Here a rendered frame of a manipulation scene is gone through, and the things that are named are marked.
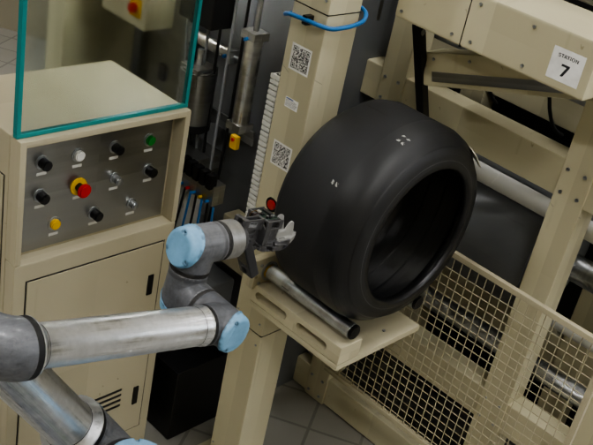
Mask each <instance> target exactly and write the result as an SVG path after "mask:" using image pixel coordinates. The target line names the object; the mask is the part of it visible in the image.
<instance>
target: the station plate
mask: <svg viewBox="0 0 593 445"><path fill-rule="evenodd" d="M586 60H587V58H586V57H583V56H580V55H578V54H575V53H574V52H572V51H569V50H567V49H563V48H561V47H560V46H557V45H555V47H554V50H553V52H552V57H551V60H550V63H549V65H548V68H547V71H546V74H545V76H547V77H549V78H552V79H555V80H557V81H558V82H561V83H563V84H565V85H567V86H570V87H572V88H574V89H576V88H577V86H578V83H579V80H580V77H581V75H582V71H583V68H584V65H585V63H586Z"/></svg>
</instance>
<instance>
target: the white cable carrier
mask: <svg viewBox="0 0 593 445"><path fill-rule="evenodd" d="M279 75H281V72H276V73H273V72H271V76H270V77H271V78H272V79H270V82H271V83H273V84H271V83H270V84H269V87H270V88H268V91H267V92H268V94H267V96H266V98H267V99H266V103H267V104H266V106H265V110H264V115H263V118H264V119H262V124H263V125H262V126H261V129H263V130H260V135H259V138H260V140H259V145H258V150H257V155H256V159H255V163H256V164H254V168H255V169H254V170H253V174H252V177H253V178H252V179H251V182H252V184H251V188H250V192H249V197H248V201H247V206H248V207H246V210H247V211H245V214H246V215H247V213H248V209H249V208H254V207H256V202H257V198H258V193H259V184H260V179H261V174H262V170H263V165H264V161H265V155H266V147H267V142H268V137H269V132H270V128H271V123H272V117H273V113H272V112H274V108H273V107H274V105H275V100H276V95H277V90H278V86H279V82H278V81H280V76H279ZM275 91H276V92H275ZM246 215H245V216H244V217H246Z"/></svg>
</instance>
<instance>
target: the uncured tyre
mask: <svg viewBox="0 0 593 445"><path fill-rule="evenodd" d="M368 105H369V106H371V107H372V108H371V107H369V106H368ZM373 108H374V109H373ZM375 109H377V110H378V111H377V110H375ZM379 111H380V112H382V113H384V114H386V115H388V117H387V116H386V115H384V114H382V113H380V112H379ZM404 133H405V134H406V135H408V136H409V137H410V138H411V139H412V141H411V142H410V143H408V144H407V145H406V146H404V147H401V146H400V145H399V144H398V143H396V142H395V141H394V140H395V139H397V138H398V137H400V136H401V135H403V134H404ZM332 177H335V178H337V179H339V180H340V181H342V182H341V183H340V185H339V187H338V188H337V190H335V189H334V188H332V187H331V186H329V185H328V183H329V182H330V180H331V179H332ZM476 195H477V173H476V168H475V164H474V160H473V155H472V153H471V151H470V148H469V145H468V144H467V142H466V141H465V140H464V139H463V138H462V137H461V136H460V135H459V134H458V133H457V132H456V131H455V130H453V129H451V128H450V127H448V126H446V125H444V124H442V123H440V122H438V121H436V120H434V119H432V118H430V117H428V116H426V115H425V114H423V113H421V112H419V111H417V110H415V109H412V108H411V107H410V106H408V105H406V104H404V103H401V102H396V101H390V100H383V99H377V100H370V101H367V102H362V103H359V104H358V105H356V106H354V107H352V108H350V109H347V110H345V111H343V112H342V113H340V114H338V115H337V116H335V117H333V118H332V119H330V120H329V121H328V122H327V123H325V124H324V125H323V126H322V127H321V128H319V129H318V130H317V131H316V132H315V133H314V134H313V136H312V137H311V138H310V139H309V140H308V141H307V143H306V144H305V145H304V147H303V148H302V149H301V151H300V152H299V154H298V155H297V157H296V159H295V160H294V161H293V163H292V164H291V166H290V168H289V171H288V173H287V175H286V177H285V178H284V181H283V183H282V185H281V190H280V192H279V195H278V198H277V201H276V206H275V211H274V214H275V215H276V216H278V215H280V214H283V215H284V228H283V229H285V227H286V226H287V224H288V223H289V222H290V221H293V222H294V229H293V231H295V232H296V235H295V237H294V239H293V240H292V241H291V243H290V244H289V245H288V246H287V247H286V248H285V249H283V250H280V251H275V254H276V257H277V260H278V261H279V263H280V265H281V267H282V268H283V270H284V271H285V273H286V274H287V275H288V277H289V278H290V279H291V280H292V281H293V282H294V283H296V284H297V285H299V286H300V287H302V288H303V289H304V290H306V291H308V292H309V293H310V294H312V295H313V296H314V297H315V298H317V299H318V300H319V301H321V302H322V303H324V304H325V305H327V306H328V307H329V308H331V309H332V310H334V311H335V312H336V313H338V314H339V315H342V316H345V317H348V318H351V319H353V320H357V321H367V320H371V319H375V318H378V317H382V316H386V315H389V314H391V313H395V312H397V311H399V310H401V309H402V308H403V307H405V306H406V305H408V304H410V303H411V302H412V301H414V300H415V299H416V298H418V297H419V296H420V295H421V294H422V293H423V292H424V291H425V290H426V289H427V288H428V287H429V286H430V285H431V284H432V283H433V282H434V280H435V279H436V278H437V277H438V276H439V274H440V273H441V271H442V270H443V269H444V267H445V266H446V265H447V263H448V262H449V261H450V259H451V258H452V256H453V254H454V252H455V250H456V249H457V247H458V245H459V244H460V242H461V240H462V237H463V235H464V233H465V230H466V229H467V227H468V224H469V220H470V217H471V215H472V212H473V208H474V205H475V200H476Z"/></svg>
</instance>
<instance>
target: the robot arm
mask: <svg viewBox="0 0 593 445"><path fill-rule="evenodd" d="M255 209H256V210H255ZM283 228H284V215H283V214H280V215H278V216H276V215H274V213H272V212H271V211H269V210H268V209H266V208H265V207H254V208H249V209H248V213H247V216H246V217H243V216H242V215H240V214H238V215H235V219H225V220H219V221H213V222H202V223H195V224H193V223H189V224H185V225H184V226H180V227H177V228H175V229H173V230H172V231H171V232H170V234H169V236H168V239H167V242H166V254H167V257H168V259H169V261H170V263H169V269H168V273H167V275H166V279H165V282H164V285H163V287H162V289H161V297H160V308H161V309H160V310H151V311H142V312H134V313H117V314H109V315H100V316H91V317H83V318H74V319H65V320H57V321H40V322H38V321H37V320H36V319H35V318H34V317H32V316H30V315H11V314H7V313H1V312H0V399H2V400H3V401H4V402H5V403H6V404H7V405H8V406H10V407H11V408H12V409H13V410H14V411H15V412H16V413H18V415H19V416H20V417H21V418H22V419H23V420H25V421H26V422H27V423H28V424H29V425H30V426H31V427H33V428H34V429H35V430H36V431H37V432H38V433H39V434H40V439H41V445H157V444H155V443H153V442H151V441H148V440H144V439H139V440H135V439H134V438H131V437H130V435H128V434H127V433H126V432H125V431H124V430H123V428H122V427H120V426H119V425H118V424H117V423H116V421H115V420H114V419H113V418H111V417H110V415H109V414H108V413H107V412H106V411H105V410H104V409H103V408H102V406H101V405H100V404H99V403H97V402H96V401H95V400H94V399H93V398H91V397H89V396H83V395H77V394H76V393H75V392H74V391H73V390H72V389H71V388H70V387H69V386H68V385H67V384H66V383H65V382H64V381H63V380H62V379H61V378H60V377H59V375H58V374H57V373H56V372H55V371H54V370H53V369H52V368H57V367H63V366H74V365H80V364H85V363H92V362H98V361H103V360H110V359H116V358H127V357H133V356H139V355H145V354H151V353H157V352H163V351H174V350H180V349H186V348H192V347H206V346H211V345H214V346H216V347H217V348H218V350H219V351H222V352H231V351H233V350H234V349H236V348H237V347H238V346H239V345H240V344H241V343H242V342H243V340H244V339H245V338H246V336H247V334H248V331H249V327H250V322H249V320H248V318H247V317H246V316H245V315H243V313H242V311H239V310H237V309H236V308H235V307H234V306H233V305H232V304H231V303H230V302H229V301H227V300H226V299H225V298H224V297H222V296H221V295H220V294H219V293H217V292H216V291H215V290H214V289H213V288H212V287H210V286H209V285H208V284H207V283H206V282H207V279H208V276H209V273H210V270H211V267H212V265H213V262H216V261H220V260H229V259H234V258H237V259H238V264H239V267H240V270H241V271H242V272H243V273H245V274H246V275H248V276H249V277H250V278H253V277H255V276H256V275H258V274H259V271H258V266H257V262H256V258H255V254H254V250H256V249H257V250H258V251H261V252H270V251H271V252H273V251H280V250H283V249H285V248H286V247H287V246H288V245H289V244H290V243H291V241H292V240H293V239H294V237H295V235H296V232H295V231H293V229H294V222H293V221H290V222H289V223H288V224H287V226H286V227H285V229H283Z"/></svg>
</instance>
